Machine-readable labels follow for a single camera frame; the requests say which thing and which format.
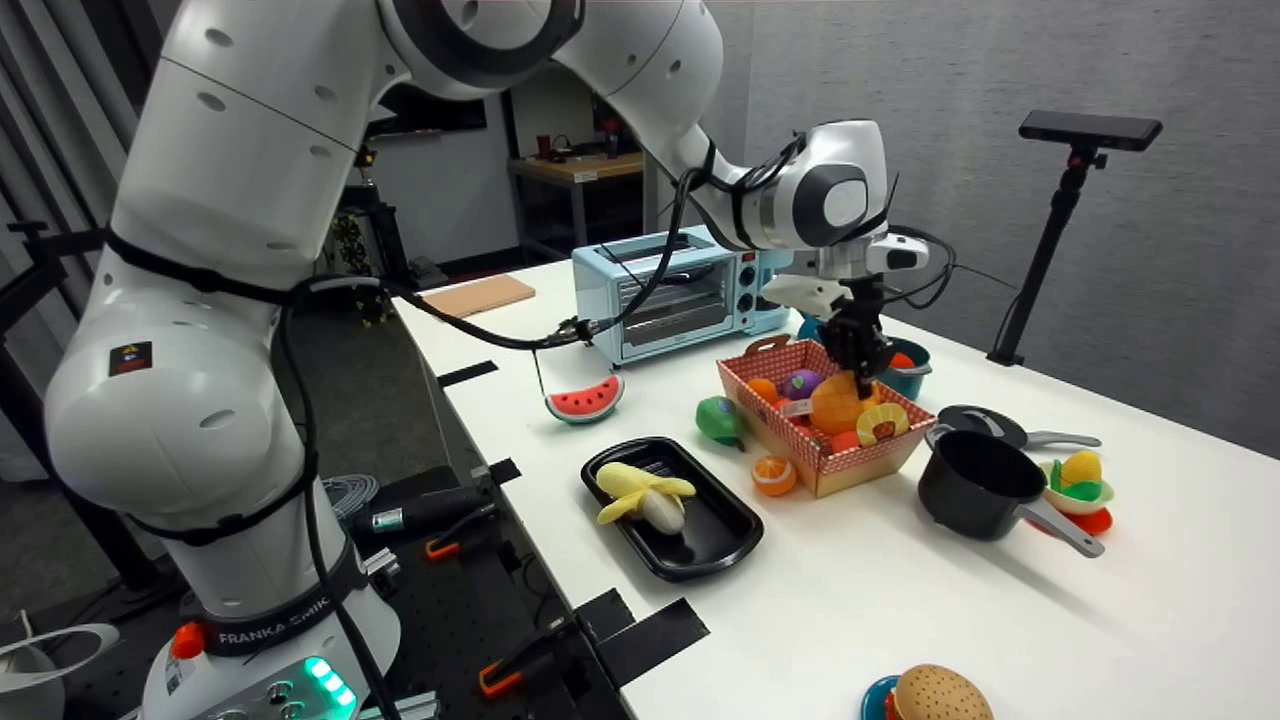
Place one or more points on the plush peeled banana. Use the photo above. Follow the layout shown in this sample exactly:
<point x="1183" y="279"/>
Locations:
<point x="640" y="489"/>

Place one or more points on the toy peach half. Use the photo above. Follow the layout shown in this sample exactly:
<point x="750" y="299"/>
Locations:
<point x="880" y="426"/>

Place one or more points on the wooden desk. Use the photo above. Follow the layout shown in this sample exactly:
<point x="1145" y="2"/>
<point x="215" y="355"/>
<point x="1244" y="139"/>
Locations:
<point x="583" y="170"/>

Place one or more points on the plush watermelon slice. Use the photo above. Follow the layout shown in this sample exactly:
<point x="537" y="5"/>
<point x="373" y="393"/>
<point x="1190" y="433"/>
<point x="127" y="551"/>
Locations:
<point x="584" y="403"/>

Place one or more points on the grey base box green lights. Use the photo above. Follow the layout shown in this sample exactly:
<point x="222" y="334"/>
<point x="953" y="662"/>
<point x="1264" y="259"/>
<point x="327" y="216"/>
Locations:
<point x="267" y="695"/>

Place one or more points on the green toy pear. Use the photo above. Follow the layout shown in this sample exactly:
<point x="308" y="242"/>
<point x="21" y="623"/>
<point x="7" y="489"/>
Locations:
<point x="720" y="423"/>

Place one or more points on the red toy tomato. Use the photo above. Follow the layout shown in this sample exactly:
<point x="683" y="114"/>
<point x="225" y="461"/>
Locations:
<point x="902" y="361"/>

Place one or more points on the flat wooden board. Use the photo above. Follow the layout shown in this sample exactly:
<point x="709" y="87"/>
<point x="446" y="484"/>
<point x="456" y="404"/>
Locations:
<point x="481" y="299"/>

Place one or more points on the light blue toaster oven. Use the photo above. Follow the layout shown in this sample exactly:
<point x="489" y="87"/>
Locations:
<point x="664" y="304"/>

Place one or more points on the black grill tray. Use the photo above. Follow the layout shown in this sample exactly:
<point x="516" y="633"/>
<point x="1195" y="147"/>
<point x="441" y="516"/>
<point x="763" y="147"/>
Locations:
<point x="707" y="540"/>

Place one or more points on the black camera on stand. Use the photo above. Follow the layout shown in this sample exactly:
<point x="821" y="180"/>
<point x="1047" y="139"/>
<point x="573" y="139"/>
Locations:
<point x="1062" y="224"/>

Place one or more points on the toy hamburger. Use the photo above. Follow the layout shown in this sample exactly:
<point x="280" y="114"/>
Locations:
<point x="943" y="697"/>

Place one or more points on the yellow green red toy stack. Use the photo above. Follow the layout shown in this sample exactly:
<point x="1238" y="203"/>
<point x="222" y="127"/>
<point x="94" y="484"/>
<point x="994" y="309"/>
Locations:
<point x="1081" y="483"/>

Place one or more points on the small blue toy plate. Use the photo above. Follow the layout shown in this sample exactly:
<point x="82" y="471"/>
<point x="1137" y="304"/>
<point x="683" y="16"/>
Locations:
<point x="876" y="700"/>

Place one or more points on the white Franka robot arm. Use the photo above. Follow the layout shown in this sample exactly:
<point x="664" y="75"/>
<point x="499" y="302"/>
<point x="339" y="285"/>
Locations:
<point x="174" y="387"/>

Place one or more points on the black toy saucepan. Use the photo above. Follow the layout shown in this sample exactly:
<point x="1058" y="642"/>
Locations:
<point x="973" y="484"/>

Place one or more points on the small dark teal toy cookware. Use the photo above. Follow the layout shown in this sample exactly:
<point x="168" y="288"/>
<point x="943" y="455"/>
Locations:
<point x="808" y="330"/>

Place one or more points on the teal toy pot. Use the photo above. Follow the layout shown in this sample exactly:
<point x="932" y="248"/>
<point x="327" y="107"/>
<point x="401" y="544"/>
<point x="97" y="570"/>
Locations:
<point x="915" y="383"/>

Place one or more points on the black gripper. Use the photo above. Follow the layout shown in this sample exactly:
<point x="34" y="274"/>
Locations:
<point x="857" y="304"/>

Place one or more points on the toy orange half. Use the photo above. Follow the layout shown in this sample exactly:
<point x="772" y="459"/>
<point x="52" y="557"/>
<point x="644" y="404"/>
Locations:
<point x="772" y="478"/>

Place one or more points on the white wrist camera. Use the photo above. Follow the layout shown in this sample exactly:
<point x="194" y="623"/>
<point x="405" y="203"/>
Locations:
<point x="801" y="294"/>

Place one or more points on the small orange toy fruit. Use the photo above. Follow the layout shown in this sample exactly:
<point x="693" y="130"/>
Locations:
<point x="763" y="389"/>

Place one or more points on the orange checkered cardboard basket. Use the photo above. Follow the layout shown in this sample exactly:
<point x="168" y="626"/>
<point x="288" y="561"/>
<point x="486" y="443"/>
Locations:
<point x="854" y="466"/>

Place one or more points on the black tripod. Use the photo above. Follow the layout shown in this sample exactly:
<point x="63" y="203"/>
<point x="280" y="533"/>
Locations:
<point x="369" y="242"/>

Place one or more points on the black handheld tool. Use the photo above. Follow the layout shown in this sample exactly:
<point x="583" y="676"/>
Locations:
<point x="423" y="509"/>

